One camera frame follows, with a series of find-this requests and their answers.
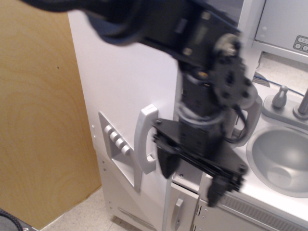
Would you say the wooden board panel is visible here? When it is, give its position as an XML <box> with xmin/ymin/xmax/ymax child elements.
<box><xmin>0</xmin><ymin>0</ymin><xmax>101</xmax><ymax>229</ymax></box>

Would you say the blue cable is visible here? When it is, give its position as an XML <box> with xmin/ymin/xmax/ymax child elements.
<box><xmin>253</xmin><ymin>75</ymin><xmax>307</xmax><ymax>97</ymax></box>

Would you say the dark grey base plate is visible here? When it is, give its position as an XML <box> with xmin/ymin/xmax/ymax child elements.
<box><xmin>0</xmin><ymin>209</ymin><xmax>37</xmax><ymax>231</ymax></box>

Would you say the silver lower freezer door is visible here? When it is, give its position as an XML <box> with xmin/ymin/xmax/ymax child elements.
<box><xmin>166</xmin><ymin>180</ymin><xmax>199</xmax><ymax>231</ymax></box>

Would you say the grey ice dispenser panel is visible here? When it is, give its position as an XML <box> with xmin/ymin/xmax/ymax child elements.
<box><xmin>98</xmin><ymin>111</ymin><xmax>142</xmax><ymax>192</ymax></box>

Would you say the grey toy telephone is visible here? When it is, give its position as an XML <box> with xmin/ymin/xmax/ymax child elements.
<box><xmin>225</xmin><ymin>85</ymin><xmax>262</xmax><ymax>148</ymax></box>

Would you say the grey oven vent panel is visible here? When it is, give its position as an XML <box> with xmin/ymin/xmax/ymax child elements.
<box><xmin>219</xmin><ymin>192</ymin><xmax>308</xmax><ymax>231</ymax></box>

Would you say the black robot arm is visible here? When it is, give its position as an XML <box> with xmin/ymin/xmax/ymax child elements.
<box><xmin>27</xmin><ymin>0</ymin><xmax>257</xmax><ymax>207</ymax></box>

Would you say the grey lower door handle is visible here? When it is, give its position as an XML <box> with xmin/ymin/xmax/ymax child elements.
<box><xmin>171</xmin><ymin>198</ymin><xmax>183</xmax><ymax>231</ymax></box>

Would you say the grey fridge door handle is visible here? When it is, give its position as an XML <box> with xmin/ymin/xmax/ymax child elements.
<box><xmin>134</xmin><ymin>104</ymin><xmax>158</xmax><ymax>174</ymax></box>

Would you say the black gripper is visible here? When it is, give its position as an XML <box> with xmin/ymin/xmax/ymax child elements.
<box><xmin>153</xmin><ymin>118</ymin><xmax>248</xmax><ymax>207</ymax></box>

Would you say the silver door hinge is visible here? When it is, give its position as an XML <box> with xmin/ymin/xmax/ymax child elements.
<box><xmin>196</xmin><ymin>205</ymin><xmax>202</xmax><ymax>216</ymax></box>

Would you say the grey toy sink basin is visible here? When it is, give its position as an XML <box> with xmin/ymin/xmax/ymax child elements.
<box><xmin>246</xmin><ymin>126</ymin><xmax>308</xmax><ymax>198</ymax></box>

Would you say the silver toy fridge door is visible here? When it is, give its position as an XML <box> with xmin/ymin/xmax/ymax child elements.
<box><xmin>68</xmin><ymin>11</ymin><xmax>178</xmax><ymax>231</ymax></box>

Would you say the grey toy faucet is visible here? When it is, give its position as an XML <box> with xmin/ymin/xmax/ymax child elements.
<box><xmin>262</xmin><ymin>86</ymin><xmax>308</xmax><ymax>130</ymax></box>

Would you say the grey toy microwave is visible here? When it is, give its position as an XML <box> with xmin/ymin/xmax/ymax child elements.
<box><xmin>239</xmin><ymin>0</ymin><xmax>308</xmax><ymax>63</ymax></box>

